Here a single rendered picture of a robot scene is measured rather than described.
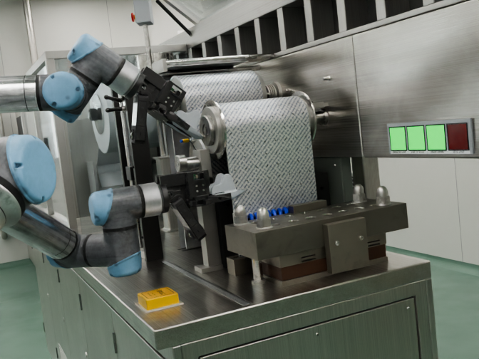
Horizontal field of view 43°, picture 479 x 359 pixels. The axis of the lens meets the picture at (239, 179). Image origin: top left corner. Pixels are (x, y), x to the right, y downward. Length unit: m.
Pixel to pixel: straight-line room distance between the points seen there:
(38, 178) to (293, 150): 0.71
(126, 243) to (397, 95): 0.68
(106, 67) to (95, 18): 5.78
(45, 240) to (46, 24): 5.84
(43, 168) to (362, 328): 0.75
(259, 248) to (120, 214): 0.31
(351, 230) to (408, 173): 3.71
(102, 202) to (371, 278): 0.60
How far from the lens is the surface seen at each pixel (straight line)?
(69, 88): 1.27
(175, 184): 1.39
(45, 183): 1.06
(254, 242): 1.29
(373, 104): 1.49
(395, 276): 1.42
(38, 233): 1.31
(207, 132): 1.49
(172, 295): 1.30
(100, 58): 1.42
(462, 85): 1.27
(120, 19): 7.27
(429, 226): 4.99
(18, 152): 1.02
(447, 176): 4.76
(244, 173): 1.48
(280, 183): 1.52
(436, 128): 1.32
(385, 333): 1.43
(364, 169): 1.82
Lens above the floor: 1.26
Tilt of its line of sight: 5 degrees down
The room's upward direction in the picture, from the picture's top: 7 degrees counter-clockwise
